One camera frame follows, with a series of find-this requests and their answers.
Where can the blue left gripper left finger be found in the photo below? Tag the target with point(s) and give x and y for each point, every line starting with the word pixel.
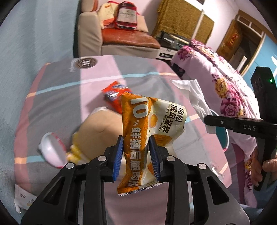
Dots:
pixel 117 157

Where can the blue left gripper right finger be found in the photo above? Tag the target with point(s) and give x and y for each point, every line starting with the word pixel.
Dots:
pixel 155 156

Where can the orange cake wrapper bag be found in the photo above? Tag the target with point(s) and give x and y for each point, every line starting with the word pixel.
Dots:
pixel 144 117

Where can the orange snack wrapper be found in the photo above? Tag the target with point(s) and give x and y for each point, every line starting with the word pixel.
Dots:
pixel 112 95

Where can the pink paper cup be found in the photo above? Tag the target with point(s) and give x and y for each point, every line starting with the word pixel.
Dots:
pixel 53 150

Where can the white paper tissue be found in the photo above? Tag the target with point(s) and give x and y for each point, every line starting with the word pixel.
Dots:
pixel 191 90

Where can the teal white trash bin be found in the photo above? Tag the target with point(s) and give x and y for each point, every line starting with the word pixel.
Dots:
pixel 221 133

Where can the person right hand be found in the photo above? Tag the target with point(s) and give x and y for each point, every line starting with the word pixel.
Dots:
pixel 268 166

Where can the tan plush toy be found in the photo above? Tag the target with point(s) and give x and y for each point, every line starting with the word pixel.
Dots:
pixel 99 131

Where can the pink floral bed quilt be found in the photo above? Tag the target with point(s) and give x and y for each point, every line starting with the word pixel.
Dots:
pixel 226 92

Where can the pink grey striped pillow cloth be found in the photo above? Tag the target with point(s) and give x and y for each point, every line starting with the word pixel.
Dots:
pixel 66 97

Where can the white corner packet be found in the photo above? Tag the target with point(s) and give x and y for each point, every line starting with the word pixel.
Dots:
pixel 23 199

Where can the mustard yellow curtain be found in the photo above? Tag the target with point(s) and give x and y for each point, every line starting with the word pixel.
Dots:
pixel 176 17

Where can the beige sofa with orange cushion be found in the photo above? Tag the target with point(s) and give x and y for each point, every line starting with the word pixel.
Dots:
pixel 93 41

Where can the red cognac bottle pillow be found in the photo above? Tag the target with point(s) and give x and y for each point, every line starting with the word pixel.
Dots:
pixel 126 16

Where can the yellow cream plush toy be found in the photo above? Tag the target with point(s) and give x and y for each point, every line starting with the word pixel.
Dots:
pixel 107 13

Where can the wooden door frame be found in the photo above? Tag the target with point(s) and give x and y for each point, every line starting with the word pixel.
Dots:
pixel 243 41

